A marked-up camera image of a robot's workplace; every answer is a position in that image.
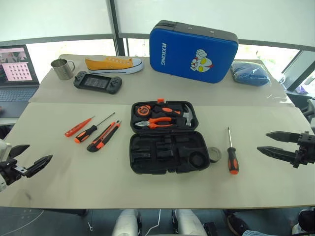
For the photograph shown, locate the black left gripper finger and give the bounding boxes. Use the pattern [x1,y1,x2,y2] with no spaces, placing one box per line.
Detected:
[10,144,31,159]
[24,154,53,179]

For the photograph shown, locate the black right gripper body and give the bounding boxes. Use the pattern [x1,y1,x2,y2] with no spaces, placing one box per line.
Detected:
[292,131,315,169]

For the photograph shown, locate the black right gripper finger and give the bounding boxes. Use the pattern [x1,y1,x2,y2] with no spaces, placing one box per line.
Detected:
[265,131,301,145]
[256,146,299,165]

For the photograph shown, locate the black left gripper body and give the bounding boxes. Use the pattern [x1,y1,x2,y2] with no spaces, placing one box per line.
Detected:
[0,158,27,186]

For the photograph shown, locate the orange black handled screwdriver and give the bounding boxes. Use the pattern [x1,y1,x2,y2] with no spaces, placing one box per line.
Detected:
[226,126,239,175]
[74,112,116,144]

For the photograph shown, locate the orange voltage tester pen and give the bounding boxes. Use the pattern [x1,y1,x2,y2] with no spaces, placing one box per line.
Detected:
[64,116,96,138]

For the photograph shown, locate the black electrical tape roll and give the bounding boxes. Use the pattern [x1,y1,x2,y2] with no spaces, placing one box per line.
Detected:
[207,147,222,163]

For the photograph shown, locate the orange black utility knife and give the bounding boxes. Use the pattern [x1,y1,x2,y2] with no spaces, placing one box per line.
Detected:
[86,119,122,153]

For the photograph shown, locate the black tool case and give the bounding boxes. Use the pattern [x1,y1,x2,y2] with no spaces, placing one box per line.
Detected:
[129,98,211,176]

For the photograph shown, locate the grey framed monitor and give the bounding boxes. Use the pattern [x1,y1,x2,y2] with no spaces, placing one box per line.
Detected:
[282,49,315,92]

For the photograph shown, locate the blue cloth in plastic bag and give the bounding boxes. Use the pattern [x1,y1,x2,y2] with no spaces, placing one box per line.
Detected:
[230,61,271,88]

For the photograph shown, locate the dark grey laptop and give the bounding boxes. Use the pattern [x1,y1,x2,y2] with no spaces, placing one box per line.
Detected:
[0,45,40,119]

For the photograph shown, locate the dark person's shoe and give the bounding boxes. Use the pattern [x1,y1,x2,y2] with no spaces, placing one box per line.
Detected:
[225,213,251,236]

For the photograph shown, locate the stainless steel mug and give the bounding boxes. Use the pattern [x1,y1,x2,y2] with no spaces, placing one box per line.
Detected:
[50,59,75,80]

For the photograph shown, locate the black handheld game console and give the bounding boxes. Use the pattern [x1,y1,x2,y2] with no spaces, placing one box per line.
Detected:
[73,70,123,95]

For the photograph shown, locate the white left robot leg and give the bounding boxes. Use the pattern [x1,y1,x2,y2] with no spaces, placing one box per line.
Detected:
[112,208,142,236]

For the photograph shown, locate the white robot leg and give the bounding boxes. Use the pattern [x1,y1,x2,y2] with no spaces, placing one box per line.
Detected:
[112,208,142,236]
[172,208,207,236]

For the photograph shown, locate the white right robot leg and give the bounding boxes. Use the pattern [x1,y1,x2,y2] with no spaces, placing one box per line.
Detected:
[172,208,207,236]

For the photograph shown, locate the orange black tape measure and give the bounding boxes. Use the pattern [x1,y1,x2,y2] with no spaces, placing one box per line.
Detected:
[134,104,152,117]

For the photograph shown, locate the yellow canvas sneaker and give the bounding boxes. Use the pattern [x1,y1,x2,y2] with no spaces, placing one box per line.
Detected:
[85,56,144,75]

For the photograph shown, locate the blue RXIONG kick pad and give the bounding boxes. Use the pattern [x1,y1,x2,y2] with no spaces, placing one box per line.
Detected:
[149,20,240,85]

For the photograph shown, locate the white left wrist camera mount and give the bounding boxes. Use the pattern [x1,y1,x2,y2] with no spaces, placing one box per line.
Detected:
[0,138,13,163]

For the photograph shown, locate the claw hammer orange black handle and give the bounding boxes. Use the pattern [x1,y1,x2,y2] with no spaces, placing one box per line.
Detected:
[153,103,198,127]

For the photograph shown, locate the orange handled pliers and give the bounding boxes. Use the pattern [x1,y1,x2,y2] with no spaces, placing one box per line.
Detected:
[134,117,177,129]

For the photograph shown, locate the thin white cable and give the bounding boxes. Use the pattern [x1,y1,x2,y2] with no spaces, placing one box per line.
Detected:
[147,208,162,233]

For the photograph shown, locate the grey window frame post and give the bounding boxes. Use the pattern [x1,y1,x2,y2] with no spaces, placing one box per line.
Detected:
[106,0,126,57]

